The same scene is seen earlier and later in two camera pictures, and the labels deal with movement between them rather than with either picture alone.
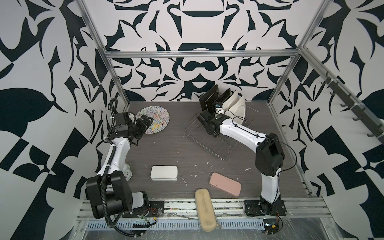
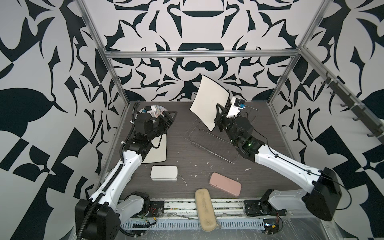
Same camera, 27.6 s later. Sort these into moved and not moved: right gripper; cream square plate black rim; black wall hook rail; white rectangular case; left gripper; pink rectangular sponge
Moved: right gripper; left gripper; cream square plate black rim
Not moved: pink rectangular sponge; white rectangular case; black wall hook rail
